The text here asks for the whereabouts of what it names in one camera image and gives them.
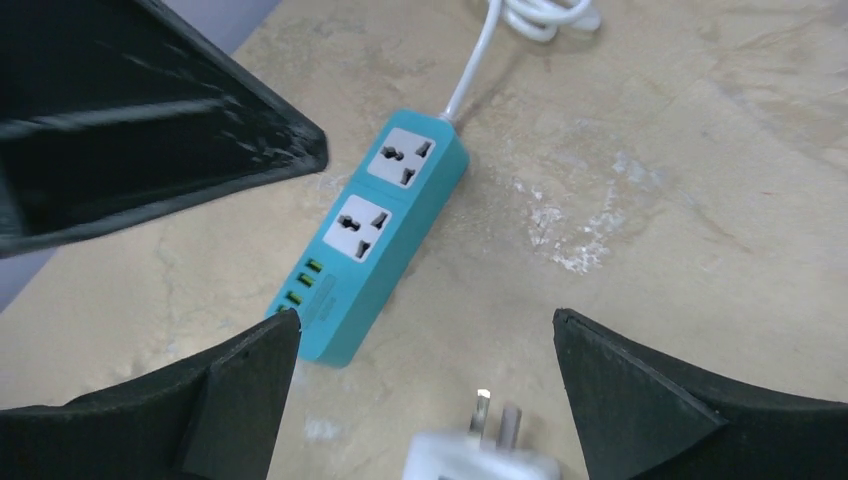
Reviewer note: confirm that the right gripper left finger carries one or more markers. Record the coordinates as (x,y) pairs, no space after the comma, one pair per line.
(213,415)

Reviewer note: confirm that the white plug adapter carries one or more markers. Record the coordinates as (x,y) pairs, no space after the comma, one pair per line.
(468,455)

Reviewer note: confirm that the teal power strip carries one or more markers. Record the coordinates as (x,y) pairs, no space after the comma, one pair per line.
(358,255)

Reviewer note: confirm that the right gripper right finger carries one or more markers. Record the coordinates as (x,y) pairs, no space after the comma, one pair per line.
(642,414)

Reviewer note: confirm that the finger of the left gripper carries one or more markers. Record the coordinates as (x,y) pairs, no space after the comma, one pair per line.
(115,113)

